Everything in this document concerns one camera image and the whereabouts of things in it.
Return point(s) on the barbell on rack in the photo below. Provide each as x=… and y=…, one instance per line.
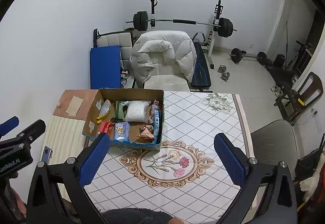
x=140, y=22

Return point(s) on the pink striped table mat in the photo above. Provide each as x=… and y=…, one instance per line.
x=64, y=132

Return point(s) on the small barbell on floor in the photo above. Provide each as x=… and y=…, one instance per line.
x=236, y=55

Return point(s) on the green cloth bundle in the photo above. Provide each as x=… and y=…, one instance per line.
x=120, y=111

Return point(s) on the panda orange snack bag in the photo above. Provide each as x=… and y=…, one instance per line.
x=146, y=132

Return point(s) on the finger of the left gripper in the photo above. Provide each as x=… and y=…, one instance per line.
x=8, y=125
x=30, y=134

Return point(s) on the blue folded mat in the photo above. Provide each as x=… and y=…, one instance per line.
x=105, y=67

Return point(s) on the milk carton cardboard box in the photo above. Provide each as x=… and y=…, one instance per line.
x=91, y=126

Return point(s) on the beige paper sheet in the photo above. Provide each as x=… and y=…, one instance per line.
x=74, y=106

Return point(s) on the floral patterned tablecloth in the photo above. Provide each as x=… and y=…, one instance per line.
x=186, y=178

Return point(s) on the red snack packet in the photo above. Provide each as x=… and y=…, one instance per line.
x=105, y=127

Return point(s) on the long blue snack packet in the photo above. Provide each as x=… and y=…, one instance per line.
x=156, y=123

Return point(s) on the dark wooden chair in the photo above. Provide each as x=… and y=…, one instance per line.
x=293, y=103

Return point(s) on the grey plastic chair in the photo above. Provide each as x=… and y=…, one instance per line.
x=276, y=142

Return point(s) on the silver glitter yellow pouch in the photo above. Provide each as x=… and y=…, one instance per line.
x=104, y=111

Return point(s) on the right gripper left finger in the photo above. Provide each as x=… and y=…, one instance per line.
x=45, y=204

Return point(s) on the cream puffer jacket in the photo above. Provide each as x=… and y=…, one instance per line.
x=163, y=52

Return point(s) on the light blue tissue pack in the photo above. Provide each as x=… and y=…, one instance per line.
x=121, y=131

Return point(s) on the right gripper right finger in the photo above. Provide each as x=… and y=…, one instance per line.
x=278, y=204

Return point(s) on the black weight bench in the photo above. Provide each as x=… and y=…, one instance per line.
x=201, y=78

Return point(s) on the white plastic bag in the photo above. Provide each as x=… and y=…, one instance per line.
x=136, y=111

